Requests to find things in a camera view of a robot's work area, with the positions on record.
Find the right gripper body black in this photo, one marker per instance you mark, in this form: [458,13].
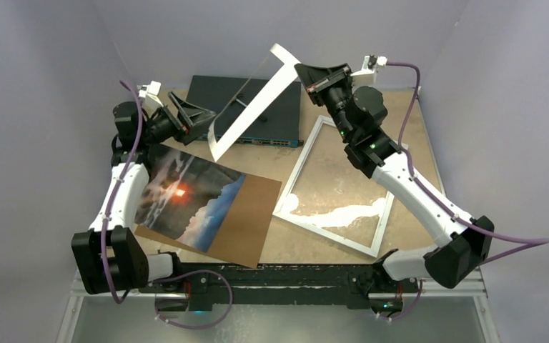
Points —
[337,98]

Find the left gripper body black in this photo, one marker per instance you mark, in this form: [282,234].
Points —
[161,128]

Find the white backing board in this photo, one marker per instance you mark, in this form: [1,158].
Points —
[269,92]

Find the landscape photo print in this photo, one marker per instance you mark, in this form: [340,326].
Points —
[187,197]

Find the white picture frame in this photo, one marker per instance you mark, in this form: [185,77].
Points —
[336,199]

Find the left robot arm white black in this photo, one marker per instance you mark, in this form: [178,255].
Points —
[107,254]

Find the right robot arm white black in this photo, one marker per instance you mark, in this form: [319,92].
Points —
[461,241]

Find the brown cardboard backing board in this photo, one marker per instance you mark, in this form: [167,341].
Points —
[241,237]

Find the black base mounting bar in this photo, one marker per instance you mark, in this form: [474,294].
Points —
[354,286]

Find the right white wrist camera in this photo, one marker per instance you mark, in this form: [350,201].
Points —
[367,75]

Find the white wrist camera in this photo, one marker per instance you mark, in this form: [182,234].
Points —
[367,75]
[153,92]

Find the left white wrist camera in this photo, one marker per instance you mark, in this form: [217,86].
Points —
[153,92]

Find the dark network switch box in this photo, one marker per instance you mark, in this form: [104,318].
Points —
[279,123]

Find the small black-handled hammer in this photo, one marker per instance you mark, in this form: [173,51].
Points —
[251,109]

